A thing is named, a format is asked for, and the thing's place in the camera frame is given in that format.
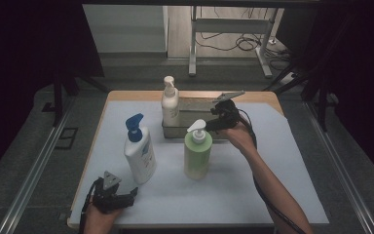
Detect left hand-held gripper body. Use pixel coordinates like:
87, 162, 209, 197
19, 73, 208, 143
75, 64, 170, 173
92, 170, 125, 215

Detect grey metal mesh basket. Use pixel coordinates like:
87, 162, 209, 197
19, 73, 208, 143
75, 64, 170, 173
161, 96, 236, 140

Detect black overhead bar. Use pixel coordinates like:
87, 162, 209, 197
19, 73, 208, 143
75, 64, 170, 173
81, 0, 322, 10

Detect white panel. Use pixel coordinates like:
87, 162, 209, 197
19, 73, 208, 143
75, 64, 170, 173
82, 4, 169, 55

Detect black floor cables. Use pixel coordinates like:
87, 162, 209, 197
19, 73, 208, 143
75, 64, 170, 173
196, 6, 294, 71

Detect cream pump bottle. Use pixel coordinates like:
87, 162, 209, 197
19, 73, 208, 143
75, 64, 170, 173
161, 75, 181, 129

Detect white table sheet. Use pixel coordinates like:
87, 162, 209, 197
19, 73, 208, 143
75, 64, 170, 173
68, 99, 330, 227

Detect aluminium rail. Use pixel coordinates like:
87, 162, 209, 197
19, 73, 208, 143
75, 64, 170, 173
303, 100, 374, 234
0, 97, 76, 234

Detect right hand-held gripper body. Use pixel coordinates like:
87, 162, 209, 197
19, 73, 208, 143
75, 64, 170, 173
211, 90, 246, 130

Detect dark curtain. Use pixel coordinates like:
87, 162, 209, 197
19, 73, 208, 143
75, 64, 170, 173
276, 0, 374, 189
0, 0, 105, 186

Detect white bottle with blue pump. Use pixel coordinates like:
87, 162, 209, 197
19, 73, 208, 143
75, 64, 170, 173
124, 112, 158, 185

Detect white power strip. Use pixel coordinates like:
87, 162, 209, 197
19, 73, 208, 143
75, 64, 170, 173
279, 72, 298, 86

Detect person's right hand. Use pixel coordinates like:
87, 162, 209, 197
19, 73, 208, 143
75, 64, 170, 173
218, 123, 259, 158

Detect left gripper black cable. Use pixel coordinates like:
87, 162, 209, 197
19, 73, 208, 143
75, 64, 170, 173
77, 178, 101, 234

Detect white metal desk frame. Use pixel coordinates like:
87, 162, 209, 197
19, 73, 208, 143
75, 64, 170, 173
188, 5, 281, 79

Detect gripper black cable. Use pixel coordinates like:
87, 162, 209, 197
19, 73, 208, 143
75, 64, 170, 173
238, 108, 306, 234
77, 178, 101, 234

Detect person's left hand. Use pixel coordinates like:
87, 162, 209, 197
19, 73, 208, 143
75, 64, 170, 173
83, 203, 125, 234

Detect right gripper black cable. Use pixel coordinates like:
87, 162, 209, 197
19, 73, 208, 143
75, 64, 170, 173
238, 108, 306, 234

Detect black metal stand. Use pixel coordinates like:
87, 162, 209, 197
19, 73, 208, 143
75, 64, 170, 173
262, 58, 331, 133
52, 64, 110, 128

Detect green bottle with white pump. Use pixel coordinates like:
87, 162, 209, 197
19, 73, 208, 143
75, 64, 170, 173
183, 118, 213, 180

